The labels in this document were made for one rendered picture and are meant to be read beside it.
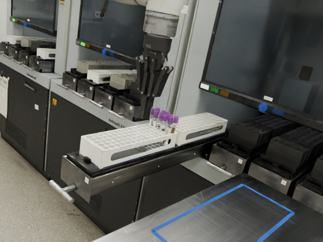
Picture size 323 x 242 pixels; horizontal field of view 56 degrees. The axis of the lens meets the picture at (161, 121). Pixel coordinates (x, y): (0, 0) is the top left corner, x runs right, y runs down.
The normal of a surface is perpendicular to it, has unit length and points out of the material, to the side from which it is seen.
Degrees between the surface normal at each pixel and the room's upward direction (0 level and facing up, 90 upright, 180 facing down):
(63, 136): 90
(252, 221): 0
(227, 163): 90
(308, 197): 90
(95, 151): 90
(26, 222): 0
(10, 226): 0
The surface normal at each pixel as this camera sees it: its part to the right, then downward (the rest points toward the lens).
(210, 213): 0.18, -0.93
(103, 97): -0.67, 0.12
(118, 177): 0.72, 0.35
